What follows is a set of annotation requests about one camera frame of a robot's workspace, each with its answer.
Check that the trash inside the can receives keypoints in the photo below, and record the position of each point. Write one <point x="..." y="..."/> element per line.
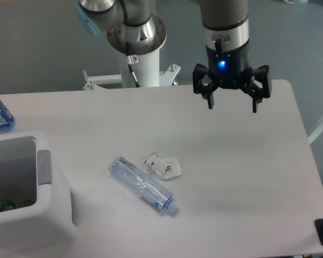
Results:
<point x="7" y="205"/>

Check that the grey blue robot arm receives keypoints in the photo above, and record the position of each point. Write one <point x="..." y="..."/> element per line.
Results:
<point x="137" y="35"/>

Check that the white trash can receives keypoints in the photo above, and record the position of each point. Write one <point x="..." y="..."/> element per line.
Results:
<point x="34" y="184"/>

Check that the crushed clear plastic bottle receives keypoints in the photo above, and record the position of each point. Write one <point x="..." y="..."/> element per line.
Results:
<point x="143" y="185"/>

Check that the white plastic wrapper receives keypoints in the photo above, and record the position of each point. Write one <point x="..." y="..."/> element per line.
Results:
<point x="163" y="167"/>

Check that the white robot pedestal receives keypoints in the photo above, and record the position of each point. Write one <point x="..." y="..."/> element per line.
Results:
<point x="136" y="71"/>

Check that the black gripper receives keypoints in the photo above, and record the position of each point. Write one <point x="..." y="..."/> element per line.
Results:
<point x="227" y="64"/>

